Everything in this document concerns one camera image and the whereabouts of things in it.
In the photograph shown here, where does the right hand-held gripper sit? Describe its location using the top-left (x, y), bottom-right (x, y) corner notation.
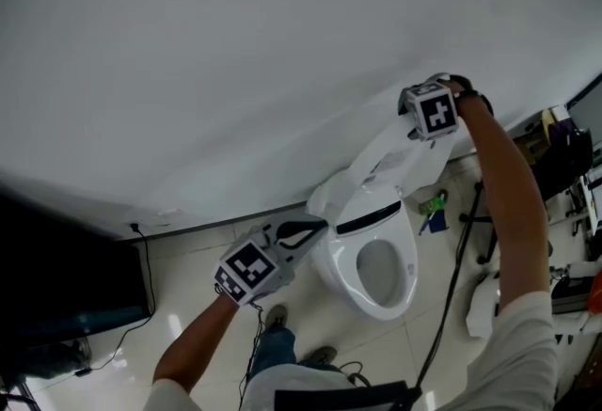
top-left (398, 72), bottom-right (461, 143)

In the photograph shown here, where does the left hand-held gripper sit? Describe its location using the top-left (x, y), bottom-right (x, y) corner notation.
top-left (214, 217), bottom-right (330, 307)

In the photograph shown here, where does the white toilet lid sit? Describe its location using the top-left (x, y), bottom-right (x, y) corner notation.
top-left (305, 117), bottom-right (455, 232)

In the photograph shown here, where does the person's left forearm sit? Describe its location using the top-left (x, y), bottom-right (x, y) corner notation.
top-left (152, 293), bottom-right (241, 394)

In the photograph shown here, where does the person's right forearm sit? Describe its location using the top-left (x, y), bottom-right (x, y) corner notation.
top-left (455, 96), bottom-right (551, 314)

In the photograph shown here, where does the person's right hand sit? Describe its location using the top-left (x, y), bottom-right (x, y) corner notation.
top-left (443, 73), bottom-right (472, 96)

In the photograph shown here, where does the black wristband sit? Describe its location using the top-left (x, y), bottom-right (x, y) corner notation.
top-left (458, 88), bottom-right (493, 117)

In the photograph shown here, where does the person's left shoe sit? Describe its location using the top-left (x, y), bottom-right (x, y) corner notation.
top-left (265, 303), bottom-right (290, 330)

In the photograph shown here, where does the person's left leg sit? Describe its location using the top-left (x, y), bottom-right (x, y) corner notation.
top-left (248, 326), bottom-right (297, 377)

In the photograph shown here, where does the cream yellow chair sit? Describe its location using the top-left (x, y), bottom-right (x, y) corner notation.
top-left (512, 105), bottom-right (573, 166)

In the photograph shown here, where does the black clothing bundle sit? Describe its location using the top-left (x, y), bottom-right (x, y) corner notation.
top-left (531, 126), bottom-right (594, 203)

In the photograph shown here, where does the black chest device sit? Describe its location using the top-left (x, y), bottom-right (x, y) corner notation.
top-left (274, 379), bottom-right (422, 411)

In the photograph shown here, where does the white office desk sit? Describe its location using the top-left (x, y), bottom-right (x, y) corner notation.
top-left (563, 150), bottom-right (602, 236)

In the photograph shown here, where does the black cabinet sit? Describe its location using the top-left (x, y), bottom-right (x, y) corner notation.
top-left (0, 192), bottom-right (154, 354)

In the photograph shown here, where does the white shirt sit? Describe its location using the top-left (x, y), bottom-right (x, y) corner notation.
top-left (148, 289), bottom-right (561, 411)

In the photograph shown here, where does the black wall power cable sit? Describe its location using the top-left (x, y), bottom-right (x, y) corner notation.
top-left (74, 221), bottom-right (157, 377)

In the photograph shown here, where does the thick black gripper cable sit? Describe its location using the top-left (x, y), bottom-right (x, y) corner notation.
top-left (416, 182), bottom-right (485, 394)

